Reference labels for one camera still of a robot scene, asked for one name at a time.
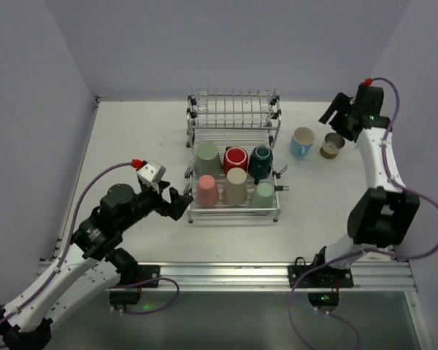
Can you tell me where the cream and brown cup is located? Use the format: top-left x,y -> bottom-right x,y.
320,132 -> 345,159

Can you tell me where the pink tumbler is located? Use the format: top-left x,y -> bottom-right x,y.
196,175 -> 219,208

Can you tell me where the light blue mug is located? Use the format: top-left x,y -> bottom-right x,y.
290,127 -> 315,158

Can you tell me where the beige tumbler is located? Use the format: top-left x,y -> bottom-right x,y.
223,168 -> 247,206

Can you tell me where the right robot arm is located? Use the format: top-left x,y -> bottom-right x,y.
311,79 -> 420,272

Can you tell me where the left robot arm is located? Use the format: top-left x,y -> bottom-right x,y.
0,184 -> 193,349

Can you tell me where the sage green mug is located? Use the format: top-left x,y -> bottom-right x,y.
193,141 -> 222,179

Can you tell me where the red mug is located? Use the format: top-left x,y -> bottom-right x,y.
223,147 -> 249,175

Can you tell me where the light green tumbler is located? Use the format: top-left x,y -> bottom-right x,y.
250,182 -> 274,209

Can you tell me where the dark green mug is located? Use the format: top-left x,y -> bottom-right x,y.
247,145 -> 273,185

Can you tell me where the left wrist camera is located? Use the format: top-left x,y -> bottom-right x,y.
136,160 -> 166,193

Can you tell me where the silver wire dish rack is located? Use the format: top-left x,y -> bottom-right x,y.
184,88 -> 285,222

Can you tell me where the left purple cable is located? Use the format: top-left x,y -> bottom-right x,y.
0,158 -> 147,349

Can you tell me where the aluminium mounting rail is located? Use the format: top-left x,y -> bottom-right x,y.
32,254 -> 419,292

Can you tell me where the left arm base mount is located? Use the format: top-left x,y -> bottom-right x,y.
109,265 -> 161,311

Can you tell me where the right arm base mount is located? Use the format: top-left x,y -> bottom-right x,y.
287,253 -> 354,312

